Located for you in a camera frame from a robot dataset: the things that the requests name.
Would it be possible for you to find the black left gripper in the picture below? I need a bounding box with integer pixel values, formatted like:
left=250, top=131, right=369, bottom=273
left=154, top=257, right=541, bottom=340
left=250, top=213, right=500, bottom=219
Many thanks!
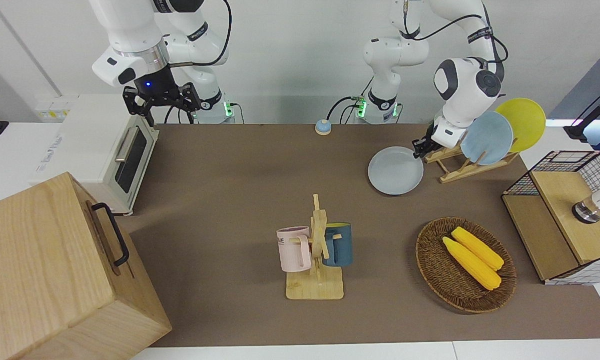
left=412, top=123, right=438, bottom=160

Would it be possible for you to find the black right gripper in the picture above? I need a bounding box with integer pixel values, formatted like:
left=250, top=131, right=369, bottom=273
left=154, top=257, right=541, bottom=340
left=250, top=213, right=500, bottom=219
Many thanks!
left=123, top=65, right=201, bottom=128

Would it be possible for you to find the gray plate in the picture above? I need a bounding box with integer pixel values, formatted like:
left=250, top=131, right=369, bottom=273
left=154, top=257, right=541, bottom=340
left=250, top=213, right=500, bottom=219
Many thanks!
left=368, top=145, right=425, bottom=196

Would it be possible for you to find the low wooden plate rack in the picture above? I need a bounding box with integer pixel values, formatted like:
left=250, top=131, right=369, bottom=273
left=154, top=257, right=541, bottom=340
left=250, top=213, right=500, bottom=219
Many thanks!
left=423, top=144, right=521, bottom=185

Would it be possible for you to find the light blue plate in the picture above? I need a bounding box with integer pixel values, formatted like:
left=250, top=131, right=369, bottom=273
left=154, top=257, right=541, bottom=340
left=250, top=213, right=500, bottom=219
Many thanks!
left=460, top=110, right=514, bottom=166

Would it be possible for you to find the yellow plate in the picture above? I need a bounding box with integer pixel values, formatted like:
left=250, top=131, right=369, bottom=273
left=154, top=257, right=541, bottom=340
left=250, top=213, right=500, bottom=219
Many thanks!
left=494, top=97, right=547, bottom=154

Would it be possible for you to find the white toaster oven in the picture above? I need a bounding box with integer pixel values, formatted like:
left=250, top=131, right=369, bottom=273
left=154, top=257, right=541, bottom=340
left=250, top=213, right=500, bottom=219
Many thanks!
left=29, top=94, right=160, bottom=217

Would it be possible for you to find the yellow corn cob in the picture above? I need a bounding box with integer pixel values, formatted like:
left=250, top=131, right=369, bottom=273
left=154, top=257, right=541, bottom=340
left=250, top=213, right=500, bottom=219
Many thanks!
left=442, top=236, right=502, bottom=291
left=451, top=226, right=505, bottom=272

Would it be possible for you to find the dark blue mug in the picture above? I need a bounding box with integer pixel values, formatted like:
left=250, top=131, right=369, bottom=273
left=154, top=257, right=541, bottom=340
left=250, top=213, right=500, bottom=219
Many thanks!
left=322, top=222, right=353, bottom=268

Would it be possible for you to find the round woven wicker basket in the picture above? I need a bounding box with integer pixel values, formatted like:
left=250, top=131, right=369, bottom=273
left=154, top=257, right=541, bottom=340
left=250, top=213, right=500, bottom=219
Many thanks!
left=415, top=216, right=518, bottom=315

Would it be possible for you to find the pink mug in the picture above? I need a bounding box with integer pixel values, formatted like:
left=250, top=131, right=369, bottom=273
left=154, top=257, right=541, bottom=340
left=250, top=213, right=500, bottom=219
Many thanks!
left=276, top=225, right=313, bottom=274

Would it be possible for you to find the wooden mug tree stand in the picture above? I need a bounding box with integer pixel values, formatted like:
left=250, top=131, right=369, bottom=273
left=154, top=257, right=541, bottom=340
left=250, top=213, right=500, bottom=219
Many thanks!
left=285, top=193, right=345, bottom=301

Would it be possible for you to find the light wooden drawer cabinet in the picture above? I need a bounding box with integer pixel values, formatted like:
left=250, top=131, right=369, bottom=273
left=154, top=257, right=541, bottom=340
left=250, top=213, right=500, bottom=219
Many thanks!
left=0, top=171, right=173, bottom=360

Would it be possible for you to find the black base power cable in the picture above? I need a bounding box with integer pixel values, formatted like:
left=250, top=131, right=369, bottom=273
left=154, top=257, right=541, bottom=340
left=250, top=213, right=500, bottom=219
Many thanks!
left=326, top=75, right=375, bottom=126

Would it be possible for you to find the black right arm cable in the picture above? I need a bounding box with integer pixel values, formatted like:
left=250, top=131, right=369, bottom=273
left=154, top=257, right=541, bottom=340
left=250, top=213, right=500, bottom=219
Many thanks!
left=169, top=0, right=233, bottom=69

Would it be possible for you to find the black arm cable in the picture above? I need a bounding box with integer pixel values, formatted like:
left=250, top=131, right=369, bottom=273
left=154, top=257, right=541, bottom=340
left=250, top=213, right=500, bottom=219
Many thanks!
left=403, top=0, right=509, bottom=85
left=169, top=0, right=233, bottom=69

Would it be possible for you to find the black cabinet handle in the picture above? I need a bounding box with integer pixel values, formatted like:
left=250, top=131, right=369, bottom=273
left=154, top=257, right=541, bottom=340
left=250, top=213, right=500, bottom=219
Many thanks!
left=90, top=202, right=131, bottom=268

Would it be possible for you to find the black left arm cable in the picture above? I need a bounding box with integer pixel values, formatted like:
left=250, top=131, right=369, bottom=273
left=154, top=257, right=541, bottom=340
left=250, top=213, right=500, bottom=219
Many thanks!
left=403, top=0, right=509, bottom=85

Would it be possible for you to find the wire shelf with wooden boards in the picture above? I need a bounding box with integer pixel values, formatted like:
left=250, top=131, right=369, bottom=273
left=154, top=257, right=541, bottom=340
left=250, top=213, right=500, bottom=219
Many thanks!
left=501, top=149, right=600, bottom=286

